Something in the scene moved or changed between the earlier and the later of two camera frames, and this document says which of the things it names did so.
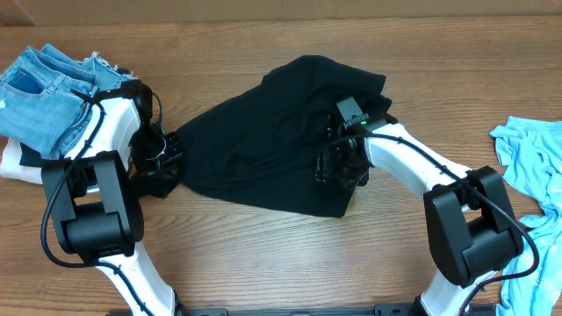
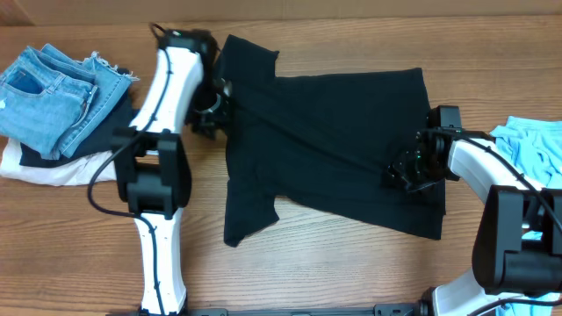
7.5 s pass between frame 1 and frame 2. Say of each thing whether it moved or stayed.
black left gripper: moved
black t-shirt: moved
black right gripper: moved
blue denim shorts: stayed
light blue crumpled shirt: stayed
